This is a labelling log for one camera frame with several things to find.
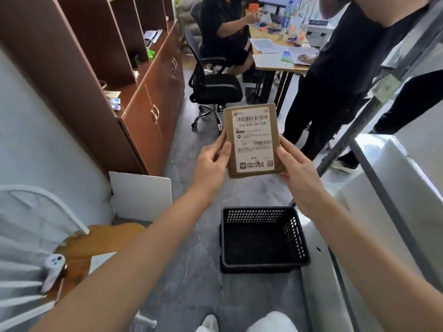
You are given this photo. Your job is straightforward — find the black plastic basket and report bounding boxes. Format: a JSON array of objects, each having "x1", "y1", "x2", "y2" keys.
[{"x1": 220, "y1": 206, "x2": 311, "y2": 273}]

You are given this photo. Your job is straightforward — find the person's right hand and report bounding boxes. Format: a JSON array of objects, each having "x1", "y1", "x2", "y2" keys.
[{"x1": 276, "y1": 136, "x2": 329, "y2": 218}]

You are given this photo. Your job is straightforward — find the grey metal shelf rack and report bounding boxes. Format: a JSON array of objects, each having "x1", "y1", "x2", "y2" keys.
[{"x1": 287, "y1": 0, "x2": 443, "y2": 332}]

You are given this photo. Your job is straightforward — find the scattered white documents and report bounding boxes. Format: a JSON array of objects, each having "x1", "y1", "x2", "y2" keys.
[{"x1": 250, "y1": 37, "x2": 319, "y2": 70}]

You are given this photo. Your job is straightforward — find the person's white left shoe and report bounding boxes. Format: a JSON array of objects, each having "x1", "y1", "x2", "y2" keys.
[{"x1": 195, "y1": 314, "x2": 219, "y2": 332}]

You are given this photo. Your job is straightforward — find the person's left hand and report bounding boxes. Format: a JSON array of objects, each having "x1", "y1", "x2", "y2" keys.
[{"x1": 190, "y1": 129, "x2": 233, "y2": 206}]

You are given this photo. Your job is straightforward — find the white flat board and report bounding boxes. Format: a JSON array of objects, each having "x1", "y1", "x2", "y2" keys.
[{"x1": 109, "y1": 171, "x2": 173, "y2": 224}]

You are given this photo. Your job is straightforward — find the computer monitor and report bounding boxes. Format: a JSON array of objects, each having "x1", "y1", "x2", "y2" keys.
[{"x1": 257, "y1": 0, "x2": 304, "y2": 14}]

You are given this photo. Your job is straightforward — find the white paper sheet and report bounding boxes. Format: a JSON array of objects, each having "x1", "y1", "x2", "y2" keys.
[{"x1": 88, "y1": 251, "x2": 118, "y2": 275}]

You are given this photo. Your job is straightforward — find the labelled cardboard parcel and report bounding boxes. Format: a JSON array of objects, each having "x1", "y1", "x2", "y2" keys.
[{"x1": 223, "y1": 102, "x2": 283, "y2": 179}]

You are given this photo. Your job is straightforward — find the wooden chair white metal frame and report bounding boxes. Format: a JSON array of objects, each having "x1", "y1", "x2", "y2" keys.
[{"x1": 0, "y1": 184, "x2": 158, "y2": 332}]

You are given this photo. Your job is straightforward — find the grey desktop printer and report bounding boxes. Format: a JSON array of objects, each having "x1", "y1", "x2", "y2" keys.
[{"x1": 306, "y1": 18, "x2": 335, "y2": 49}]

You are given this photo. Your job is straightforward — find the person's left forearm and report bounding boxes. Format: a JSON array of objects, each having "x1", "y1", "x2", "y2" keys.
[{"x1": 29, "y1": 186, "x2": 214, "y2": 332}]

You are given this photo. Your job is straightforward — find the person's right forearm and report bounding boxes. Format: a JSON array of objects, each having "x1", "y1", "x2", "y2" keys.
[{"x1": 301, "y1": 198, "x2": 443, "y2": 332}]

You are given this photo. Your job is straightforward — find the brown wooden cabinet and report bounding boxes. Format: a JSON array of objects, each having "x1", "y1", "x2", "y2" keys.
[{"x1": 0, "y1": 0, "x2": 186, "y2": 178}]

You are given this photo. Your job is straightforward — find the clear plastic water bottle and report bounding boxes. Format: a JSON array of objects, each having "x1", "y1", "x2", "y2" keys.
[{"x1": 282, "y1": 0, "x2": 295, "y2": 33}]

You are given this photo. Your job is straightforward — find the white handheld controller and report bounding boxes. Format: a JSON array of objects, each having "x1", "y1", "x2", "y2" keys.
[{"x1": 41, "y1": 254, "x2": 67, "y2": 294}]

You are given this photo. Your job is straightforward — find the black office chair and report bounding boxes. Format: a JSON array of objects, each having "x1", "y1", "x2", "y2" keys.
[
  {"x1": 184, "y1": 28, "x2": 244, "y2": 135},
  {"x1": 189, "y1": 1, "x2": 208, "y2": 59}
]

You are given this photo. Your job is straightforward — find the light wooden desk black legs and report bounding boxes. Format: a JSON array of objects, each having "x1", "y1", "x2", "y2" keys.
[{"x1": 247, "y1": 20, "x2": 312, "y2": 118}]

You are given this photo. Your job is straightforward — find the person's white trousers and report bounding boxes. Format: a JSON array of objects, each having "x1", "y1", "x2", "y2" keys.
[{"x1": 245, "y1": 311, "x2": 298, "y2": 332}]

